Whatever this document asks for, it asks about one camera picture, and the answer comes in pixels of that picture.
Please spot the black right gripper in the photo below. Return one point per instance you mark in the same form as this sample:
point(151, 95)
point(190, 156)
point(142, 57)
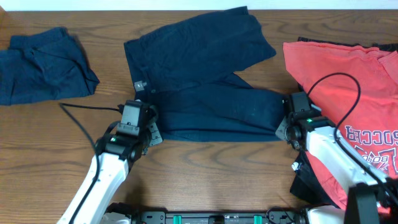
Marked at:
point(280, 131)

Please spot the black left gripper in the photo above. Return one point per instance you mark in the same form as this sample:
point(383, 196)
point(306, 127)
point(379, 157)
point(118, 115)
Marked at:
point(156, 135)

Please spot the navy blue shorts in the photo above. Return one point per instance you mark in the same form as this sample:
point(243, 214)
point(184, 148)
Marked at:
point(189, 71)

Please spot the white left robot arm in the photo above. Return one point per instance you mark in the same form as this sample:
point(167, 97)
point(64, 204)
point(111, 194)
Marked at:
point(121, 146)

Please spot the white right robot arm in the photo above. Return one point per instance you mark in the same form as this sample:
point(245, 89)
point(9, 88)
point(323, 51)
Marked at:
point(372, 195)

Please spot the black garment under pile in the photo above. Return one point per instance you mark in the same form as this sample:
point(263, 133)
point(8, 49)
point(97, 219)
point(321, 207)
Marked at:
point(305, 185)

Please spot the red printed t-shirt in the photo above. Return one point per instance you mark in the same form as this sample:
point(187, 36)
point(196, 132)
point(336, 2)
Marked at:
point(356, 88)

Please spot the folded navy cloth left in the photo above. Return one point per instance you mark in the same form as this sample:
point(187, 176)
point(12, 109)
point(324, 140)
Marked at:
point(46, 66)

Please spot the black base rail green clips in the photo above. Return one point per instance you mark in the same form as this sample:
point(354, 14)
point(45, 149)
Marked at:
point(274, 216)

